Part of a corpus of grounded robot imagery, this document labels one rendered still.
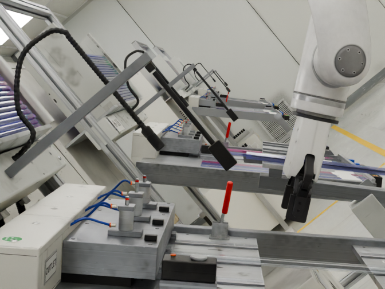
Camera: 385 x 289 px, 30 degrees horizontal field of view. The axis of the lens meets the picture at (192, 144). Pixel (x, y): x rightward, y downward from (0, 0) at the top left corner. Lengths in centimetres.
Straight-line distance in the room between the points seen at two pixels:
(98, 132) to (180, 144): 43
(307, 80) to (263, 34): 765
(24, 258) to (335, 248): 67
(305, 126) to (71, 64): 127
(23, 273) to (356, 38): 55
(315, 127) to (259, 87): 765
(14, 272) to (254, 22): 796
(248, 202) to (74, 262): 476
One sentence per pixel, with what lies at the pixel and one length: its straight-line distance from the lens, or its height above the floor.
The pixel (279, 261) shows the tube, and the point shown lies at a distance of 119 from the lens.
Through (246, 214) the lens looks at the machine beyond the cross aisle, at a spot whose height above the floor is 28.
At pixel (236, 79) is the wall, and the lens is 875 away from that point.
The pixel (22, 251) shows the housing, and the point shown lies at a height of 124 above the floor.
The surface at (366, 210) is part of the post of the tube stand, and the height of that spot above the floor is 81.
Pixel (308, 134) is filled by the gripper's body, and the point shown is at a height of 110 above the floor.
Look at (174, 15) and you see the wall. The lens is 880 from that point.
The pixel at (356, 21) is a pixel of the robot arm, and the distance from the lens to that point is 106.
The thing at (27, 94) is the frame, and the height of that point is 146.
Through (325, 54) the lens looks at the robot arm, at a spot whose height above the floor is 118.
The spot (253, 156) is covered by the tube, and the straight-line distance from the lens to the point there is 152.
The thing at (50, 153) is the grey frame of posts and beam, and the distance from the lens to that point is 139.
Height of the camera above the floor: 125
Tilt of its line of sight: 3 degrees down
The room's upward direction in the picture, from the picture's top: 40 degrees counter-clockwise
